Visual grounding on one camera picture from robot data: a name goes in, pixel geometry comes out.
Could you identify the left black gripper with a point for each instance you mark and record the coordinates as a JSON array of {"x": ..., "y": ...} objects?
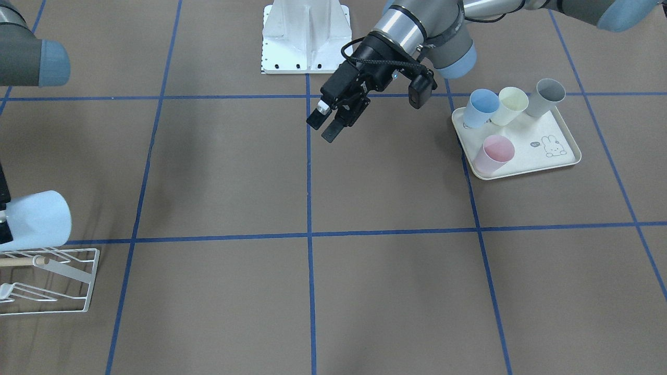
[{"x": 376, "y": 58}]

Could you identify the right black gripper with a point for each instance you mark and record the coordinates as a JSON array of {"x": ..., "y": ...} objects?
[{"x": 3, "y": 230}]

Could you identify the light blue plastic cup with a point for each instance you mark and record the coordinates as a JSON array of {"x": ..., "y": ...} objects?
[{"x": 38, "y": 221}]

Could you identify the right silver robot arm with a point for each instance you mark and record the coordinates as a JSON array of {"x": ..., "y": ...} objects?
[{"x": 27, "y": 61}]

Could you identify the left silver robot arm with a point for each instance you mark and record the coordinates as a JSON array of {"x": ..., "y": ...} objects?
[{"x": 419, "y": 39}]

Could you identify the pink plastic cup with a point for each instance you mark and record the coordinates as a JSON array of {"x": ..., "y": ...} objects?
[{"x": 495, "y": 152}]

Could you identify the cream plastic cup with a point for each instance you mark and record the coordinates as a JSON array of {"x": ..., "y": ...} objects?
[{"x": 512, "y": 102}]

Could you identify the grey plastic cup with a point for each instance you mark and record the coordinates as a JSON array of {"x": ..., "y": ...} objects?
[{"x": 548, "y": 93}]

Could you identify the cream plastic tray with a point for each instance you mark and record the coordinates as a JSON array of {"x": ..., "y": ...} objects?
[{"x": 539, "y": 144}]

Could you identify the white wire cup rack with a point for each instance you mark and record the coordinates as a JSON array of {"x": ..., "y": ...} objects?
[{"x": 48, "y": 280}]

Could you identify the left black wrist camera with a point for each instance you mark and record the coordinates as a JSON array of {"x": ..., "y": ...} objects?
[{"x": 421, "y": 88}]

